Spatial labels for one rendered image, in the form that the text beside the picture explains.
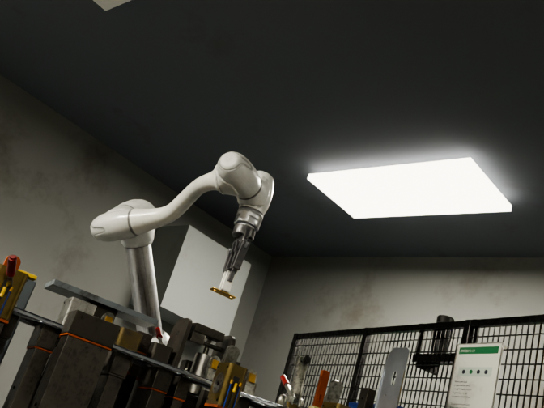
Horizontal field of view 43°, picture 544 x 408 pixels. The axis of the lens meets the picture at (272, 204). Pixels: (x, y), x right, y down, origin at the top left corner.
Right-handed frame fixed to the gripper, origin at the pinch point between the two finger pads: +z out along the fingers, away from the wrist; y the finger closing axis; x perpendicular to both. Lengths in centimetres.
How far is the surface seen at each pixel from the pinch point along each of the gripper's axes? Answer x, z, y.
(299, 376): 39.8, 16.8, -9.8
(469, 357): 94, -10, 10
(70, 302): -43.2, 25.0, -3.2
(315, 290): 197, -140, -327
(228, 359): 0.4, 27.8, 22.0
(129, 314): -22.1, 18.0, -18.3
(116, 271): 24, -81, -330
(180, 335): -5.7, 19.7, -10.0
